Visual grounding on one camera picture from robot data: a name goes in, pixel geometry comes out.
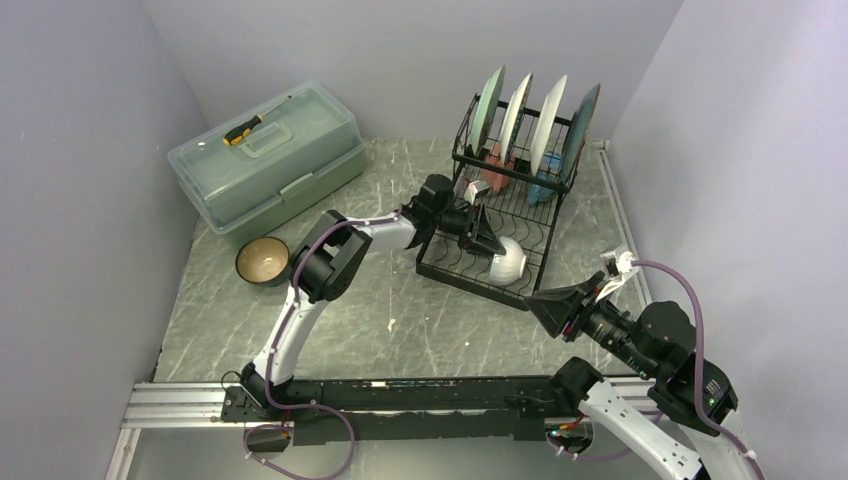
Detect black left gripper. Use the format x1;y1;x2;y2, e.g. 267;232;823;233
432;204;506;261

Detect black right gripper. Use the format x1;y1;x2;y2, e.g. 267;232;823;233
522;268;656;375

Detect white ceramic bowl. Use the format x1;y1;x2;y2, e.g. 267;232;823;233
488;236;527;287

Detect pink ceramic mug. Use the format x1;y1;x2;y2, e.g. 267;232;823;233
481;142;516;194

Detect black wire dish rack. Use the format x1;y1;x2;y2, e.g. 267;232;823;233
416;94;573;310

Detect blue mug orange inside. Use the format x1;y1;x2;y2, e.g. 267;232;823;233
526;152;564;207

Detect red teal rimmed plate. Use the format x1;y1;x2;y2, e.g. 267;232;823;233
499;72;534;167

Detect light blue flower plate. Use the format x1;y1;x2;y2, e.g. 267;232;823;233
468;65;506;157

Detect red teal flower plate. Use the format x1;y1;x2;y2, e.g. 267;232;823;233
530;75;568;176

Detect dark blue speckled plate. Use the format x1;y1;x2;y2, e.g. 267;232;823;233
560;84;601;189

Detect brown glazed bowl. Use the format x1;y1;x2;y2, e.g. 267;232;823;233
234;236;290;287

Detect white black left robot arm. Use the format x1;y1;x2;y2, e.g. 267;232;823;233
240;174;506;420

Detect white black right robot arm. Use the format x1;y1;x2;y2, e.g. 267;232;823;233
523;273;764;479

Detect green translucent plastic storage box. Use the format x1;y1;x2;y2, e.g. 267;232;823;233
167;81;366;246

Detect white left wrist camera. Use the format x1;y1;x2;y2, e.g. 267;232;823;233
462;180;492;205

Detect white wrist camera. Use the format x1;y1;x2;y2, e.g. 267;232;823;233
596;244;640;301
462;180;492;205

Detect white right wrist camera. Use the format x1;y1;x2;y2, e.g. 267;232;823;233
596;244;640;301

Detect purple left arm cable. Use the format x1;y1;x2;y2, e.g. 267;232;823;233
262;213;405;412

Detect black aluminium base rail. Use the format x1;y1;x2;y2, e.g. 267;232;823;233
123;376;593;454

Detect yellow black handled screwdriver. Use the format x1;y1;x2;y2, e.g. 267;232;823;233
222;95;293;146

